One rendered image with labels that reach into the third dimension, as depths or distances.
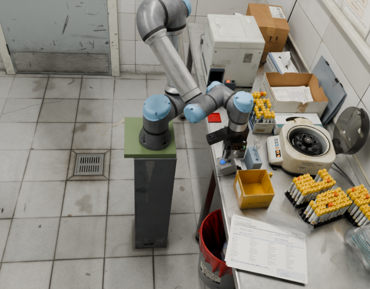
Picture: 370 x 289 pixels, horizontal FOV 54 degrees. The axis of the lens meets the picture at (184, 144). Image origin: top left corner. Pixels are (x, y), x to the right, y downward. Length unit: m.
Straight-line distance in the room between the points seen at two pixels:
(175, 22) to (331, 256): 1.09
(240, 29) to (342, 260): 1.24
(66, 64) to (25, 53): 0.35
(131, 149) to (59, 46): 1.96
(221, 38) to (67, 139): 1.58
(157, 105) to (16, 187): 1.51
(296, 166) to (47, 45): 2.49
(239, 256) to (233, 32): 1.15
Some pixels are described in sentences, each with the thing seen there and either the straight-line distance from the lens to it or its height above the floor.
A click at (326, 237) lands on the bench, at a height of 0.88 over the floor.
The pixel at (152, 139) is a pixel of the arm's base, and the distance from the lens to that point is 1.64.
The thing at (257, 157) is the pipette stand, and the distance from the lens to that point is 1.64.
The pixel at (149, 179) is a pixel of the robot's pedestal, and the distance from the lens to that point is 1.80.
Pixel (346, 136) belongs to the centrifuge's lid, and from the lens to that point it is 1.87.
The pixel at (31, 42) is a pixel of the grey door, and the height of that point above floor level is 0.34.
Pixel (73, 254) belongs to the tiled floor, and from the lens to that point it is 2.44.
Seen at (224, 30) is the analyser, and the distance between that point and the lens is 2.04.
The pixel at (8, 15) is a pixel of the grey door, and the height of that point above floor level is 0.58.
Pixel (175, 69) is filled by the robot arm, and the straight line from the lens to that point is 1.34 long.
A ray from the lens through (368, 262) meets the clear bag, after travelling 1.62.
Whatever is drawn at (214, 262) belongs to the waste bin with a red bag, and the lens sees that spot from 1.97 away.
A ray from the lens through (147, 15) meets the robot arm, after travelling 1.38.
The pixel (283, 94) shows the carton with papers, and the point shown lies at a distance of 2.08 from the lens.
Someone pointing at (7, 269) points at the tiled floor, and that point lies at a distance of 2.49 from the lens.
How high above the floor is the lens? 2.15
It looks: 47 degrees down
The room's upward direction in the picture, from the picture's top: 8 degrees clockwise
